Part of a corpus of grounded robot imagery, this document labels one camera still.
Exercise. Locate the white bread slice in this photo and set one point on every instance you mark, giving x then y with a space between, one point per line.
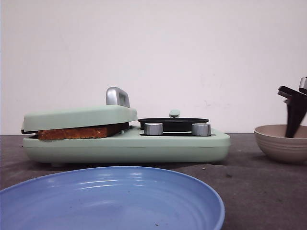
102 131

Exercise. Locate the silver knob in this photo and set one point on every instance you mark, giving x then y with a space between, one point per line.
153 129
201 129

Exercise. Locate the silver left knob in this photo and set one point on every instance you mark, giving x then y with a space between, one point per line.
153 129

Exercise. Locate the blue plate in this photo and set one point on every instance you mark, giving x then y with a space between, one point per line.
112 198

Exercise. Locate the mint green sandwich maker lid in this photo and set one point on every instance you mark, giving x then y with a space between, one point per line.
116 110

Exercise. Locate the mint green breakfast maker base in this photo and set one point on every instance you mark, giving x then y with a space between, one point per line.
130 146

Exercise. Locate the silver right knob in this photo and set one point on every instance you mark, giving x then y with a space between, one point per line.
201 129

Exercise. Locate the black frying pan green handle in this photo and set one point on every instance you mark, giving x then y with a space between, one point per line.
173 124

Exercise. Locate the beige ribbed bowl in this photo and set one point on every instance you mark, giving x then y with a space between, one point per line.
273 143

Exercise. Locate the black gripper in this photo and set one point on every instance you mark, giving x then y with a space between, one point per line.
296 106

